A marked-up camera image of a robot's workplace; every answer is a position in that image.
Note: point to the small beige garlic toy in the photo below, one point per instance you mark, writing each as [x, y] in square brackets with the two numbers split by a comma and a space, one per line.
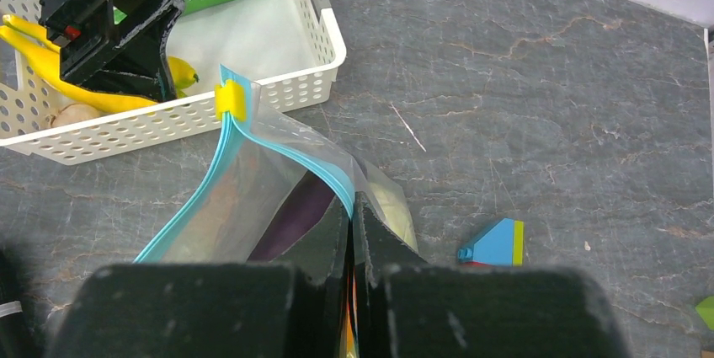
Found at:
[70, 114]

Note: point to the blue yellow toy block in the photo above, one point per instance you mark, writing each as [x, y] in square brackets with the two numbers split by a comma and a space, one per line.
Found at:
[500, 244]

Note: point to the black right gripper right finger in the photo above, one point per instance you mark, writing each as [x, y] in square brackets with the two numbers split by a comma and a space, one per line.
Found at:
[406, 307]

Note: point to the clear zip top bag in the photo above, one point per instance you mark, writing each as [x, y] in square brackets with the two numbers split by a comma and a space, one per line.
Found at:
[260, 156]

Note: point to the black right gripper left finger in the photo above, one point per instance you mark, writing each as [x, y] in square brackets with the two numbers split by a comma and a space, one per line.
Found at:
[290, 307]

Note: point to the purple toy eggplant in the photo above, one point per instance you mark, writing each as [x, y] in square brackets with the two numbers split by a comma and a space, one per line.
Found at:
[301, 210]

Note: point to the white plastic basket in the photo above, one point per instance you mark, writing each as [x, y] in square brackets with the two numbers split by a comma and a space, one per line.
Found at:
[291, 48]

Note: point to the yellow toy banana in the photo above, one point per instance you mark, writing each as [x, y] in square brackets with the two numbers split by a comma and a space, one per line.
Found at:
[109, 92]

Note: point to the lime green cube block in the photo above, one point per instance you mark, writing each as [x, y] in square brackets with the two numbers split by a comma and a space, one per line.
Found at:
[705, 310]

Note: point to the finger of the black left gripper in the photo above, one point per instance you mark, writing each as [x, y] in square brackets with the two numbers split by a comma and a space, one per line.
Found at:
[79, 65]

